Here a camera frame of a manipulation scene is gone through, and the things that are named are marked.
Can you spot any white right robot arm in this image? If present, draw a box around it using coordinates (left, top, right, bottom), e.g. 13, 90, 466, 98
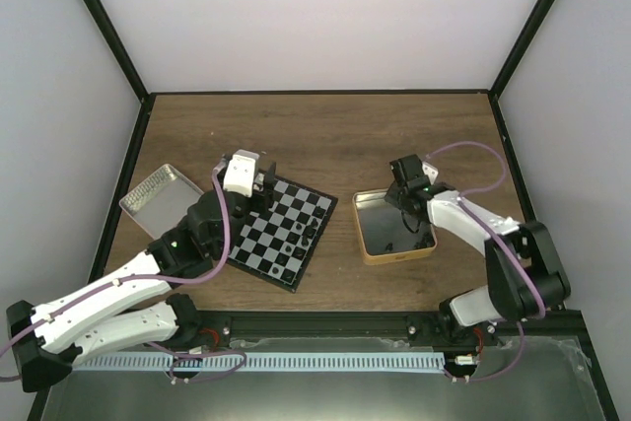
386, 155, 571, 345

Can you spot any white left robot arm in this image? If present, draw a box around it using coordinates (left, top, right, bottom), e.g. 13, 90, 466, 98
6, 151, 276, 392

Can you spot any tan metal tray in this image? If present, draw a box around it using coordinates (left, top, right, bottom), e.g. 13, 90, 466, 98
352, 189, 438, 265

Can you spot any black white chessboard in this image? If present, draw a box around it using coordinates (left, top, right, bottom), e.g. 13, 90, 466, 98
228, 177, 338, 293

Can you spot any silver metal tray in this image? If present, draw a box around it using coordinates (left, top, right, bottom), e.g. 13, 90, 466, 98
119, 164, 203, 240

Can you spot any light blue slotted strip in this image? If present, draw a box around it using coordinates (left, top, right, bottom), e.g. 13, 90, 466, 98
77, 352, 445, 374

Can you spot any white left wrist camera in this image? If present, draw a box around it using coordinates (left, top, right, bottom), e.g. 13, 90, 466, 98
222, 149, 260, 197

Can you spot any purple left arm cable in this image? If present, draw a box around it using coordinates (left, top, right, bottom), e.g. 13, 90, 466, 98
0, 159, 233, 383

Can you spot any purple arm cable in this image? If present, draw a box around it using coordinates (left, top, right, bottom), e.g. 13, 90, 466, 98
426, 141, 547, 383
0, 159, 233, 383

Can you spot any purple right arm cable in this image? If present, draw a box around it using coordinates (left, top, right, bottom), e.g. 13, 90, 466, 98
426, 141, 547, 383

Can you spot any black enclosure frame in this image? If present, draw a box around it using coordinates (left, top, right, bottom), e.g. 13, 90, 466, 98
82, 0, 619, 420

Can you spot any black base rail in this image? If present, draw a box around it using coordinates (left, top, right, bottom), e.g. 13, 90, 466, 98
142, 310, 583, 349

